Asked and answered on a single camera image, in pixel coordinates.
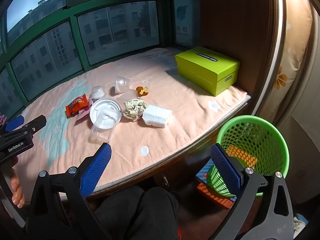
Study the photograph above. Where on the white window sign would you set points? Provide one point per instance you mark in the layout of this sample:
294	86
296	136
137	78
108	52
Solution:
186	20

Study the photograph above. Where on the clear rectangular plastic tray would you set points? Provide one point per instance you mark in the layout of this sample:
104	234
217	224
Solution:
105	131

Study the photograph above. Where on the orange snack wrapper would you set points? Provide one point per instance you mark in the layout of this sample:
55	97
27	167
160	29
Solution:
77	106

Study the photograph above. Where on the brown wooden side panel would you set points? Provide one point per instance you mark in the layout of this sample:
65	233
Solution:
237	30

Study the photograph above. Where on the lime green shoe box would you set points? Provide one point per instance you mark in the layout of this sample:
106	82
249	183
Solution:
207	65

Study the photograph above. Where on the white domed plastic cup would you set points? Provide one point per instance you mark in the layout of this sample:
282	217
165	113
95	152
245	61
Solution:
98	91

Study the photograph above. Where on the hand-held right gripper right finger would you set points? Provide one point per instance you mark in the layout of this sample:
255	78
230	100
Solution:
225	167

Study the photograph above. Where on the clear plastic cup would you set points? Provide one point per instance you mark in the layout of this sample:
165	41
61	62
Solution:
122	83

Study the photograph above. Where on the person's black pants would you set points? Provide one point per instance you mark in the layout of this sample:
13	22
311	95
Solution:
140	212

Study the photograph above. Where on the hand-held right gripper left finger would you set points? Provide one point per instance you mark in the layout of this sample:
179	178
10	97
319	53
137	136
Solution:
96	170

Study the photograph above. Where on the paper ball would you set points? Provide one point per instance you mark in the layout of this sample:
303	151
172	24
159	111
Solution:
133	107

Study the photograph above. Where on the round white yogurt tub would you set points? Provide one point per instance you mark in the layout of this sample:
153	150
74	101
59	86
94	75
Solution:
100	107

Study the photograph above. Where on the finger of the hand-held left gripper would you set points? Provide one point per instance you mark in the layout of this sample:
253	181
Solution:
35	125
15	123

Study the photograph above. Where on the person's left hand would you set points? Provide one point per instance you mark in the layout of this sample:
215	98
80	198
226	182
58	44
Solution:
18	192

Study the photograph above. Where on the green mesh wastebasket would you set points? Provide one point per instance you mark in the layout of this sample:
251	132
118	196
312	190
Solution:
273	140

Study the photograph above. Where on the floral beige cloth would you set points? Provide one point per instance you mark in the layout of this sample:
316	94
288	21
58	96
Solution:
292	55

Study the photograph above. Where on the green window frame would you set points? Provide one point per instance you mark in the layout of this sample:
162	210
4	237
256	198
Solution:
73	30

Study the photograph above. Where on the orange peel with gold wrapper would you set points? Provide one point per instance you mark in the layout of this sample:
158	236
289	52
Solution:
141	91

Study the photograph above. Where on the white foam block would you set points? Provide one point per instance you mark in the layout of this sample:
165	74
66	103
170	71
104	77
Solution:
157	116

